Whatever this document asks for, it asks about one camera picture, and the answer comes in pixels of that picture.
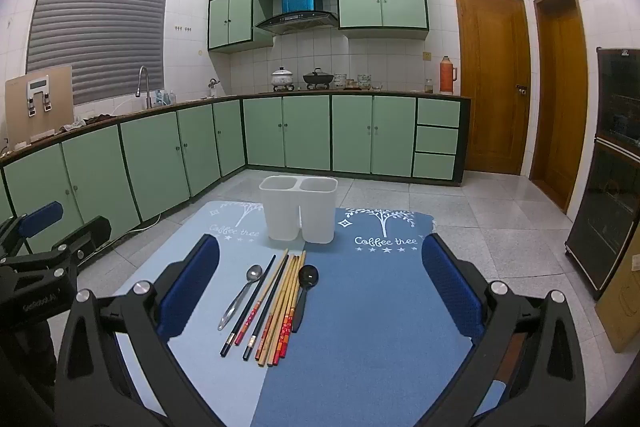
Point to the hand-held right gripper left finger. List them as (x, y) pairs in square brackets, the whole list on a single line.
[(195, 279)]

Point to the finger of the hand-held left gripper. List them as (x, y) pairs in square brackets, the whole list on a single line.
[(85, 234), (42, 217)]

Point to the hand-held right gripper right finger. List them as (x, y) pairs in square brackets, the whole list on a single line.
[(450, 287)]

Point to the black chopstick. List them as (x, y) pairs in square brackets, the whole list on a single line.
[(248, 306), (267, 307)]

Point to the metal spoon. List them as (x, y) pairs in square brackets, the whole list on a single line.
[(255, 273)]

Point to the wooden chopstick red end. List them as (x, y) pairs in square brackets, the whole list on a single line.
[(261, 298), (276, 309), (294, 303)]

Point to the plain wooden chopstick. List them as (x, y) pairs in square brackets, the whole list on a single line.
[(280, 309), (285, 310)]

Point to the white plastic utensil holder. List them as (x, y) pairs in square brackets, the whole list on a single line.
[(280, 212)]

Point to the black plastic spoon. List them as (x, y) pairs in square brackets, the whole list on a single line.
[(308, 276)]

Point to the blue printed table mat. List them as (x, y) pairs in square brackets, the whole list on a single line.
[(380, 307)]

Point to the dark cloth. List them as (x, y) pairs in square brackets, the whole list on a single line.
[(92, 121)]

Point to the cardboard board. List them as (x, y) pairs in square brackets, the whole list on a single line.
[(60, 107)]

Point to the white device on cardboard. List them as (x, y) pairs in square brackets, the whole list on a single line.
[(39, 94)]

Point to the bottles beside sink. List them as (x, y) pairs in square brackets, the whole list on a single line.
[(165, 98)]

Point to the steel kitchen faucet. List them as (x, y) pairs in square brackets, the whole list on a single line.
[(144, 77)]

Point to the cardboard box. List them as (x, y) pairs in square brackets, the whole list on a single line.
[(622, 302)]

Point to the green lower kitchen cabinets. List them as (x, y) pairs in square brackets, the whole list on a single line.
[(310, 132)]

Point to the black glass-door cabinet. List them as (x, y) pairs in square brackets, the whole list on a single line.
[(612, 182)]

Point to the grey window blind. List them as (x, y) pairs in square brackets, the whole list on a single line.
[(100, 32)]

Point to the small glass jar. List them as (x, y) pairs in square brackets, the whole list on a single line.
[(429, 87)]

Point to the wooden door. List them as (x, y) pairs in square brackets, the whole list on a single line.
[(562, 107), (492, 82)]

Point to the orange thermos flask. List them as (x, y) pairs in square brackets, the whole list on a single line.
[(446, 77)]

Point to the white cooking pot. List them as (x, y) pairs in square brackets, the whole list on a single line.
[(281, 79)]

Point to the black wok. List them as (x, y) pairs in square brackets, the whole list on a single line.
[(318, 80)]

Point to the black range hood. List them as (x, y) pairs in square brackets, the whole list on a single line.
[(300, 22)]

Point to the small wall tap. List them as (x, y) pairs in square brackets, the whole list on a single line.
[(214, 84)]

